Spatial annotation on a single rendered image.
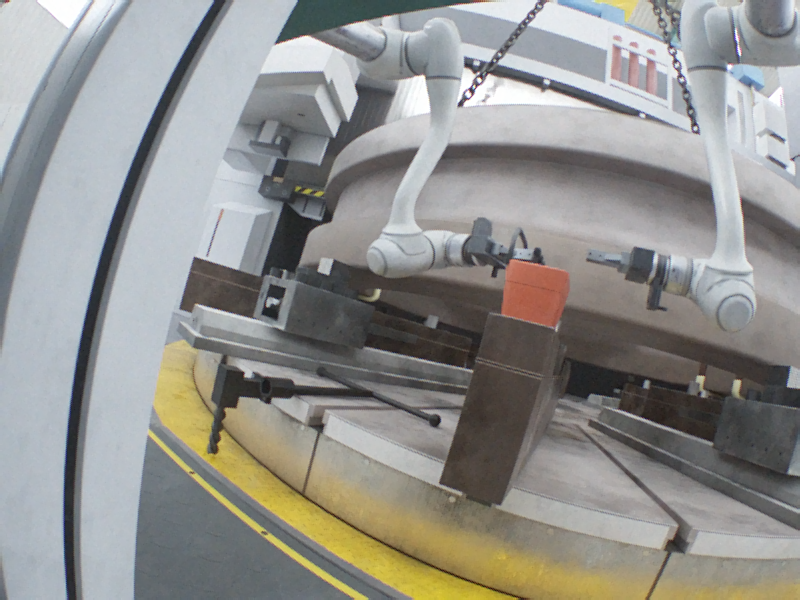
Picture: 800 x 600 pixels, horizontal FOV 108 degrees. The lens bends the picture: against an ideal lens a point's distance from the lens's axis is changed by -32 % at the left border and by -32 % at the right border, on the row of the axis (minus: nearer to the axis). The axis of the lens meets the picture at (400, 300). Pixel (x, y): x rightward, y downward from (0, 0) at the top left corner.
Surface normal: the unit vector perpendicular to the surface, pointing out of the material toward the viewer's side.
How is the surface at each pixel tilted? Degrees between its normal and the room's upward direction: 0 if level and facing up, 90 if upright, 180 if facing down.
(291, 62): 90
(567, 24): 90
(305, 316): 90
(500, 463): 90
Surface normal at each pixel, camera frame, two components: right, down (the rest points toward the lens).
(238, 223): -0.07, -0.09
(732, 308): -0.45, 0.41
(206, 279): 0.34, 0.03
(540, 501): -0.36, -0.17
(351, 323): 0.66, 0.14
